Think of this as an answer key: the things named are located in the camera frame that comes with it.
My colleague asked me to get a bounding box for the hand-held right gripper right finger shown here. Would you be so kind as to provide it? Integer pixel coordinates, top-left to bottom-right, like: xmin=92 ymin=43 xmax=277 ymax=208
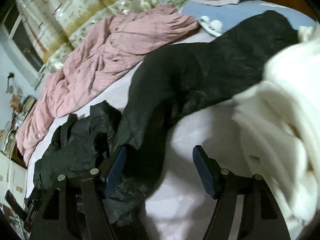
xmin=192 ymin=145 xmax=292 ymax=240

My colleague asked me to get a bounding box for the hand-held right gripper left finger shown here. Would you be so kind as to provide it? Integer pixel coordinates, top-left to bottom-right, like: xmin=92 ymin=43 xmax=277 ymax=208
xmin=30 ymin=146 xmax=128 ymax=240

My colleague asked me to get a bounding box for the black puffer jacket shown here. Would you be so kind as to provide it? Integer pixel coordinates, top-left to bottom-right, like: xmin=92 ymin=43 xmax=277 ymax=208
xmin=24 ymin=10 xmax=300 ymax=227

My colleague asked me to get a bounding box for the white cabinet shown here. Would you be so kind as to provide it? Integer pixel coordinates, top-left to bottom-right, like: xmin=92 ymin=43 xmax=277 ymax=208
xmin=0 ymin=152 xmax=28 ymax=200

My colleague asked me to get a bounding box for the pink checked quilt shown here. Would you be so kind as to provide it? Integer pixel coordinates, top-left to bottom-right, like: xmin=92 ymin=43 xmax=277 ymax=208
xmin=15 ymin=4 xmax=200 ymax=159

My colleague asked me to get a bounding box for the cream white garment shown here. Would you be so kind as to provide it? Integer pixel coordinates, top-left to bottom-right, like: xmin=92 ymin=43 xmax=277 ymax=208
xmin=231 ymin=25 xmax=320 ymax=230

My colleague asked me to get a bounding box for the white framed window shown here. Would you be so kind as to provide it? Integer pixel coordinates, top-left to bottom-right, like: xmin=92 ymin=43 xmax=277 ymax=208
xmin=2 ymin=2 xmax=44 ymax=73

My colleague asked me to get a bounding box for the blue pillow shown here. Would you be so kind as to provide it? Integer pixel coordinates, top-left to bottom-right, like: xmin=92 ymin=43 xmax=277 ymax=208
xmin=180 ymin=0 xmax=318 ymax=38

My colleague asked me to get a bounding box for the tree print curtain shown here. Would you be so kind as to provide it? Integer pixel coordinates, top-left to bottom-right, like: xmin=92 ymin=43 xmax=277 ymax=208
xmin=16 ymin=0 xmax=160 ymax=88

